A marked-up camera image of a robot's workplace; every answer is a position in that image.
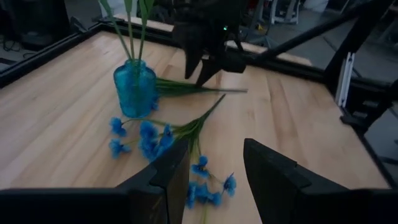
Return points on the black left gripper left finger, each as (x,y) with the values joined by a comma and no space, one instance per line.
(168,186)

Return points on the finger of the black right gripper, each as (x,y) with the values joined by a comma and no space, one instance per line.
(210,70)
(191,62)

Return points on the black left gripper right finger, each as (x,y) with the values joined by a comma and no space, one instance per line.
(280,193)

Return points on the yellow artificial tulip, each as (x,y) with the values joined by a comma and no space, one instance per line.
(116,29)
(143,31)
(130,31)

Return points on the teal glass vase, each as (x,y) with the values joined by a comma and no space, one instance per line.
(133,93)

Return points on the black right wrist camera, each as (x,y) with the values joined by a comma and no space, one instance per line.
(234,62)

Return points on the black diagonal frame brace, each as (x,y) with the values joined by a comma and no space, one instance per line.
(311,32)

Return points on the white metal bracket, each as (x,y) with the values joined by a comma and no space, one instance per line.
(345,81)

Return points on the black upright frame post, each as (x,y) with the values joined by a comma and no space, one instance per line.
(357,34)

